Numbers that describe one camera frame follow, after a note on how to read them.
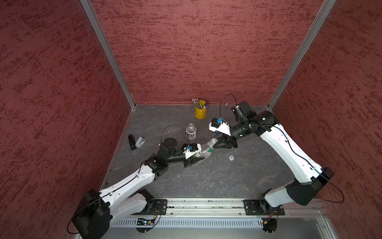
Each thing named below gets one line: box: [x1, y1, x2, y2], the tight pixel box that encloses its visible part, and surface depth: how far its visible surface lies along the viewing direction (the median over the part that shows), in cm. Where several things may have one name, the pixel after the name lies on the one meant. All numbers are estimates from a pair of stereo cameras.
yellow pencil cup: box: [194, 100, 208, 120], surface depth 109 cm
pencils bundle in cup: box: [191, 98, 203, 110], surface depth 102 cm
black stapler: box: [127, 134, 137, 151], surface depth 97 cm
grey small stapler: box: [135, 136, 146, 148], surface depth 97 cm
